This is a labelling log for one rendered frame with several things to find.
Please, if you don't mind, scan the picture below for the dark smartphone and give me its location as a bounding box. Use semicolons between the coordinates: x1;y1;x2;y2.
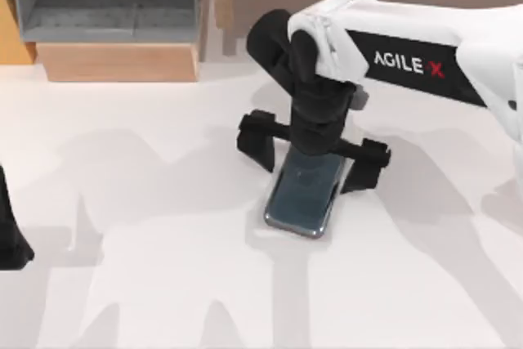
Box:
262;147;345;241

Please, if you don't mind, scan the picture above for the pale wooden drawer front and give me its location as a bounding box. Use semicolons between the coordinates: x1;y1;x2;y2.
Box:
36;41;200;83

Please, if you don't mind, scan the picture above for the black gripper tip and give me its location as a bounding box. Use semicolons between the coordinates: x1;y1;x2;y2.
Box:
0;164;36;273

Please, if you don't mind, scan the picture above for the orange wooden cupboard side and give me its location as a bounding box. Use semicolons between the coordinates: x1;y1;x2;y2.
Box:
0;0;38;66

